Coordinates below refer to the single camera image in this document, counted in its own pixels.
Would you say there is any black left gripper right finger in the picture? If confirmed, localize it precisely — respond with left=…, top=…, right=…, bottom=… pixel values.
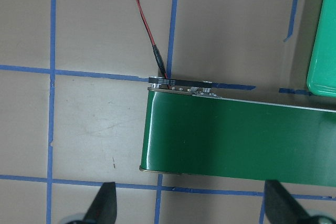
left=264, top=180, right=311, bottom=224

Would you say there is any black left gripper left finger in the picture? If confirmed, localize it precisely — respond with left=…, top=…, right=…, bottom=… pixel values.
left=83, top=182, right=117, bottom=223

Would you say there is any green conveyor belt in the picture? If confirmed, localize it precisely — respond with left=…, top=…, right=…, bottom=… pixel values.
left=140, top=77, right=335, bottom=186

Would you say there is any green plastic tray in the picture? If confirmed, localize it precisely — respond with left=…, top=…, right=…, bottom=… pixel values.
left=307, top=0, right=335, bottom=98

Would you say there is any red black power cable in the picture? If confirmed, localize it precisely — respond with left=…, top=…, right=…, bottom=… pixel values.
left=123, top=0, right=171, bottom=79

